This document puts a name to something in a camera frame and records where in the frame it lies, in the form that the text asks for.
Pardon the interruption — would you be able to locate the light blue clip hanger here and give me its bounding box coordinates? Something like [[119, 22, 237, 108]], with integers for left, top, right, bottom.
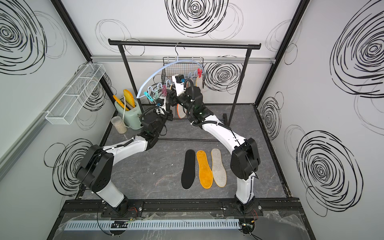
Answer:
[[136, 42, 213, 99]]

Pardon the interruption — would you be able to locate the orange fuzzy insole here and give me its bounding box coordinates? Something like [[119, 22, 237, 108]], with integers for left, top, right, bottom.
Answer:
[[197, 150, 213, 189]]

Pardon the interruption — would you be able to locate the grey felt yellow-edged insole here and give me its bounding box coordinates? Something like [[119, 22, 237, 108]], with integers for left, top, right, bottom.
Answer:
[[211, 149, 227, 188]]

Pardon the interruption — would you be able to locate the mint green toaster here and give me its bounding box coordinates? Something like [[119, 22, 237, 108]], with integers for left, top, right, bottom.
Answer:
[[114, 100, 143, 130]]

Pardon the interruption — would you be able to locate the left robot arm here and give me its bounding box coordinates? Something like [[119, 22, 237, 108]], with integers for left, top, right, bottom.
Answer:
[[75, 98, 173, 216]]

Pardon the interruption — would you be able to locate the white knitted insole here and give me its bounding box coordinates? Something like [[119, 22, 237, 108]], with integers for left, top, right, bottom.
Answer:
[[196, 76, 204, 89]]

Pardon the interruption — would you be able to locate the grey orange-edged insole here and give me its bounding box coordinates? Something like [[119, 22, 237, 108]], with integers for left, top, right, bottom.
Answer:
[[176, 104, 187, 119]]

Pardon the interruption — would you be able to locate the grey black-backed insole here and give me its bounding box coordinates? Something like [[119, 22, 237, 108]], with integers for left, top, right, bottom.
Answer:
[[181, 150, 196, 189]]

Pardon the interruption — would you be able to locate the white slotted cable duct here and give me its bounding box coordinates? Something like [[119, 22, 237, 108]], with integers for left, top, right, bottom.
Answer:
[[64, 219, 241, 232]]

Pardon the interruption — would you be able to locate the translucent plastic cup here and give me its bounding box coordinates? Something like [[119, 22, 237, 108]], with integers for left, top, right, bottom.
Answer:
[[111, 116, 127, 134]]

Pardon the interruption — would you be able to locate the purple clothespin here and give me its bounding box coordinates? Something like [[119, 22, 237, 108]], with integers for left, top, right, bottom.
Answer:
[[162, 85, 167, 97]]

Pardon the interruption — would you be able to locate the black wire wall basket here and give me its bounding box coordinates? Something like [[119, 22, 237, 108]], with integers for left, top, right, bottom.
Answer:
[[161, 58, 204, 85]]

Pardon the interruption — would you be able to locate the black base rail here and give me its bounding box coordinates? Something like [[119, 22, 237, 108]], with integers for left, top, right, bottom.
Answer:
[[60, 198, 303, 218]]

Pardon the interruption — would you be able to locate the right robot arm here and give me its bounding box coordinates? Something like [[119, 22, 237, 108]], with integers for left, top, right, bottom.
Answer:
[[167, 75, 261, 213]]

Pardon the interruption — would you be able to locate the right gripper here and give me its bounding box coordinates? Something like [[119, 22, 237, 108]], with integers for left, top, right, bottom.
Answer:
[[163, 85, 196, 116]]

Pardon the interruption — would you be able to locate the yellow toast slice leaning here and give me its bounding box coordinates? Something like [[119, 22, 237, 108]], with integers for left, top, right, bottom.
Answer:
[[113, 95, 129, 111]]

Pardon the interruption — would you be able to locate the teal clothespin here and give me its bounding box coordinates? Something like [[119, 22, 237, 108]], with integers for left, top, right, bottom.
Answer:
[[144, 92, 155, 103]]

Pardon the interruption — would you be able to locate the black garment rack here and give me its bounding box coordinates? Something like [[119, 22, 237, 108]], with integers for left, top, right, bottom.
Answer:
[[108, 39, 262, 130]]

